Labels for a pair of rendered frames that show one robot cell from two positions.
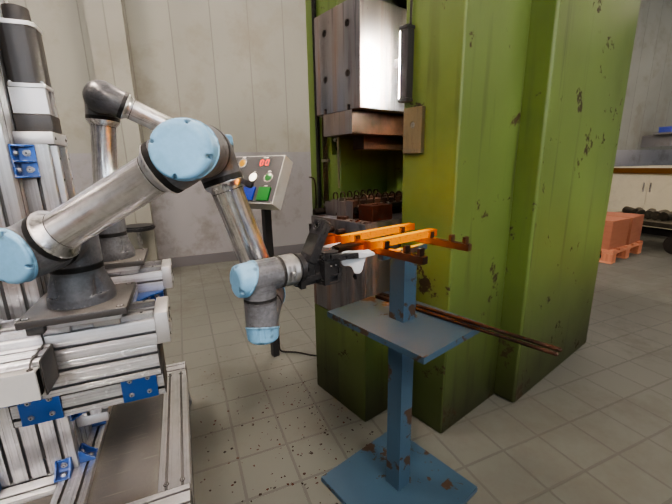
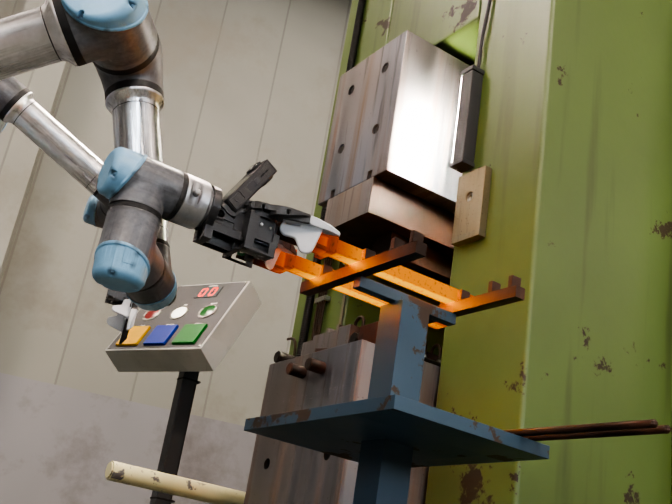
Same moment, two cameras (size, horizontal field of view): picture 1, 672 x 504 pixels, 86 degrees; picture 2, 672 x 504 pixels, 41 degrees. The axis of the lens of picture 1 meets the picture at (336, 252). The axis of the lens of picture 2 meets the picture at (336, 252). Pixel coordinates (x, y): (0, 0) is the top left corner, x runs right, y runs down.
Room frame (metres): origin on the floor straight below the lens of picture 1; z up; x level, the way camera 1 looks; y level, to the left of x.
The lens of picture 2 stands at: (-0.36, -0.26, 0.37)
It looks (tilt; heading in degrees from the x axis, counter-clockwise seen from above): 22 degrees up; 7
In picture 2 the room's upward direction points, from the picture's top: 9 degrees clockwise
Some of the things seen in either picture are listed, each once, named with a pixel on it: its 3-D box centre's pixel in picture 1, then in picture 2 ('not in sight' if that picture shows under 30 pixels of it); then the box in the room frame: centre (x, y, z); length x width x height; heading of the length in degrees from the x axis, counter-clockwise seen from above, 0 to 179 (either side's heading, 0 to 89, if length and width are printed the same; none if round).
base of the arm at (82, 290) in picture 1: (80, 281); not in sight; (0.89, 0.67, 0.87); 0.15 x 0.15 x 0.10
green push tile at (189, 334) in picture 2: (264, 194); (190, 335); (1.87, 0.36, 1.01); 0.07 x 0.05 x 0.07; 63
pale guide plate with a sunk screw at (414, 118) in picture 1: (413, 130); (471, 206); (1.47, -0.31, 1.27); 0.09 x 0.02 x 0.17; 38
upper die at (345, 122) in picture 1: (372, 126); (413, 234); (1.77, -0.18, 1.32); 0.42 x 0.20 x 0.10; 128
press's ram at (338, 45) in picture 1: (379, 65); (434, 145); (1.74, -0.21, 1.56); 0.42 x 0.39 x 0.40; 128
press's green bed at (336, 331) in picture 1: (379, 341); not in sight; (1.73, -0.22, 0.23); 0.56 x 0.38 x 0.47; 128
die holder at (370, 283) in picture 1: (380, 257); (398, 480); (1.73, -0.22, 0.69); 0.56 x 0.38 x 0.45; 128
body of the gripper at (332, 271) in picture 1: (316, 266); (237, 225); (0.87, 0.05, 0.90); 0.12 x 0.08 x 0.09; 128
